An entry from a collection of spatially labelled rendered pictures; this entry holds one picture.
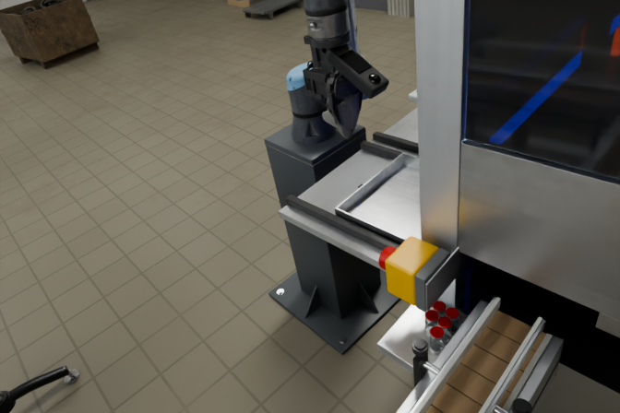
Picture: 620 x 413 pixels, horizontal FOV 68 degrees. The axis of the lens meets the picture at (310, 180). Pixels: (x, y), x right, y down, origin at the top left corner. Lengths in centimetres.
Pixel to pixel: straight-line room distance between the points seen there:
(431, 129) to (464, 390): 35
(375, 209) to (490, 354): 43
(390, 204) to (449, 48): 54
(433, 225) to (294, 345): 127
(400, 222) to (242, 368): 110
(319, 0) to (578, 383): 71
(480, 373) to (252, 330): 140
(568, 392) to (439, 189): 37
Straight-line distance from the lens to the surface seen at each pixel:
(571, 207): 62
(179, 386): 197
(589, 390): 84
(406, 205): 105
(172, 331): 215
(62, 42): 651
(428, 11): 58
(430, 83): 61
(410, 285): 71
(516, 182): 62
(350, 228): 97
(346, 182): 114
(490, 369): 73
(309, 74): 89
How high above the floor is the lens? 154
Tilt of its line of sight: 34 degrees down
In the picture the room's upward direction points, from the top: 11 degrees counter-clockwise
